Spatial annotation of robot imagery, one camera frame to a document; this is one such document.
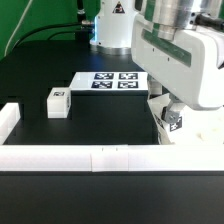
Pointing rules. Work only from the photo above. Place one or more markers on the white fence wall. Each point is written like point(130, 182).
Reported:
point(9, 117)
point(111, 158)

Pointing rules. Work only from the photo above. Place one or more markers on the white marker base plate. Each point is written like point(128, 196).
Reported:
point(109, 81)

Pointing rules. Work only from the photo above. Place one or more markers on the white left fence wall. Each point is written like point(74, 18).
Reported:
point(9, 117)

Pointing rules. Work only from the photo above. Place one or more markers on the white front fence wall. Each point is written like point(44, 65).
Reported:
point(111, 158)

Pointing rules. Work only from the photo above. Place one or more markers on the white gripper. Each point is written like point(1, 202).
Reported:
point(191, 66)

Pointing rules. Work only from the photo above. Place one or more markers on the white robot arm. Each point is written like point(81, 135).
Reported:
point(113, 25)

